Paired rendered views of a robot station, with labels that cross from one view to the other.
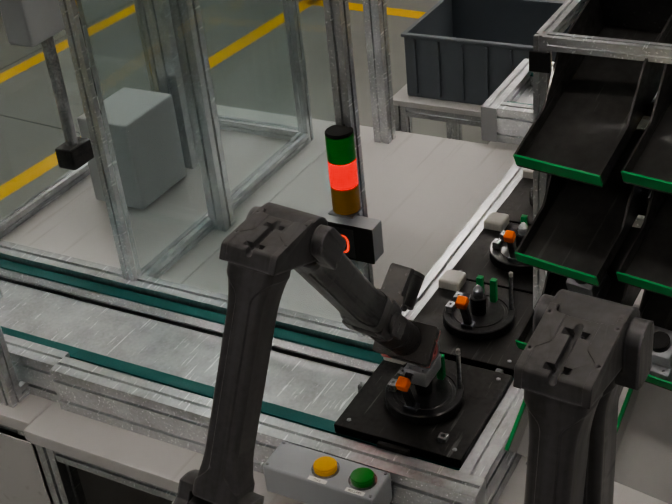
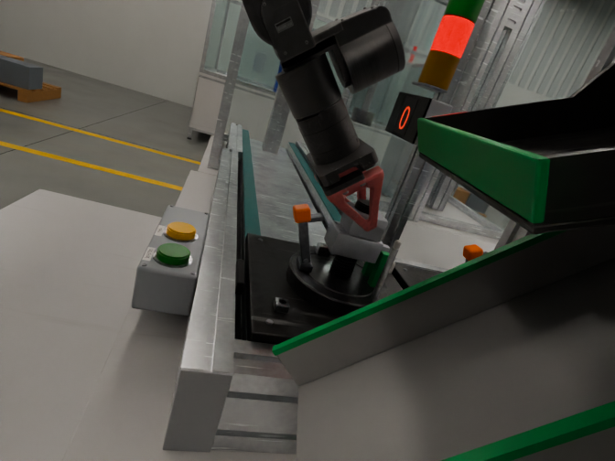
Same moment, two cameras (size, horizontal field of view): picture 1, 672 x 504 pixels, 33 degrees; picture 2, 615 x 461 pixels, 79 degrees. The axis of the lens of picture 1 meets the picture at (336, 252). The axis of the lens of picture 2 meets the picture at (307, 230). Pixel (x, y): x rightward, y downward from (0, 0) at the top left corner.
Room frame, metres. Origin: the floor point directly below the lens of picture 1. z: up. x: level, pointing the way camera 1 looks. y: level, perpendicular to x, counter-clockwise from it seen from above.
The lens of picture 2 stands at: (1.15, -0.39, 1.21)
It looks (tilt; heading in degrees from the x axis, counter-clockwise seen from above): 21 degrees down; 42
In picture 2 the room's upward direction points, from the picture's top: 18 degrees clockwise
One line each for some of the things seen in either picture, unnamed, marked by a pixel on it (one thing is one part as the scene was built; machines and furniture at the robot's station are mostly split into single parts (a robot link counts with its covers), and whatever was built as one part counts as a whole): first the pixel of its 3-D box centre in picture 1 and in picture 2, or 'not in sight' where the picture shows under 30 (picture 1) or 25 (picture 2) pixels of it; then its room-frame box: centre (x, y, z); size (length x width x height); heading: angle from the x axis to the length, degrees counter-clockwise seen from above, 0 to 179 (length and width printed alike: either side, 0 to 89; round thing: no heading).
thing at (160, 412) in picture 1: (252, 436); (222, 220); (1.55, 0.19, 0.91); 0.89 x 0.06 x 0.11; 58
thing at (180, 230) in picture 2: (325, 468); (180, 233); (1.39, 0.06, 0.96); 0.04 x 0.04 x 0.02
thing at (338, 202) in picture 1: (345, 196); (438, 70); (1.73, -0.03, 1.29); 0.05 x 0.05 x 0.05
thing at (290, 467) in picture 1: (327, 481); (177, 251); (1.39, 0.06, 0.93); 0.21 x 0.07 x 0.06; 58
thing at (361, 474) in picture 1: (362, 479); (173, 256); (1.36, 0.00, 0.96); 0.04 x 0.04 x 0.02
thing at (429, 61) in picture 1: (509, 51); not in sight; (3.60, -0.67, 0.73); 0.62 x 0.42 x 0.23; 58
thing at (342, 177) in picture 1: (343, 171); (451, 37); (1.73, -0.03, 1.34); 0.05 x 0.05 x 0.05
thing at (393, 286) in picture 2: (425, 403); (332, 292); (1.53, -0.13, 0.96); 0.24 x 0.24 x 0.02; 58
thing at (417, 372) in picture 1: (424, 355); (365, 230); (1.54, -0.13, 1.06); 0.08 x 0.04 x 0.07; 148
